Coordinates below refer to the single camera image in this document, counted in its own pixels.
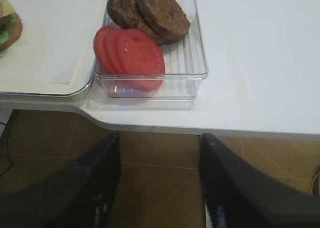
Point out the clear patty tomato container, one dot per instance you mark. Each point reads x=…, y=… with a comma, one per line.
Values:
x=185, y=67

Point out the yellow cheese slice on tray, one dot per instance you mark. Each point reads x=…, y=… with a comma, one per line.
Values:
x=6, y=8

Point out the white paper liner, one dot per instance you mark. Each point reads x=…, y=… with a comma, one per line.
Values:
x=53, y=37

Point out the front red tomato slice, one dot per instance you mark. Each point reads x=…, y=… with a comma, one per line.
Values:
x=138, y=53

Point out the green lettuce leaf on tray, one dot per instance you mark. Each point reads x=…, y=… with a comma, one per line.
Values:
x=6, y=34

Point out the bottom bun on tray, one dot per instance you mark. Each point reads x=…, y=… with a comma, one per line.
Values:
x=15, y=35

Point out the middle brown patty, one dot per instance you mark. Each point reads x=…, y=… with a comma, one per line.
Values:
x=134, y=19

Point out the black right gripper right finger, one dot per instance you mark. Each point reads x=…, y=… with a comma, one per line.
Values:
x=237, y=195

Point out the white serving tray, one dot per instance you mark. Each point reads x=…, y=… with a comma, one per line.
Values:
x=80, y=78

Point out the red tomato slice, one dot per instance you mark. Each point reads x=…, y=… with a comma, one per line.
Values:
x=113, y=53
x=105, y=43
x=99, y=50
x=138, y=53

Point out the rear brown patty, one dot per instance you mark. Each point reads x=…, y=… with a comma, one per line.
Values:
x=113, y=9

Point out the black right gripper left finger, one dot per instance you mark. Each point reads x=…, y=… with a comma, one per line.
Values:
x=79, y=196

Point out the front brown patty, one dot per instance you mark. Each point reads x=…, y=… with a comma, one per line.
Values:
x=166, y=17

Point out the brown patty on tray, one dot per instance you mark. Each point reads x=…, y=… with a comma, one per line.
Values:
x=5, y=23

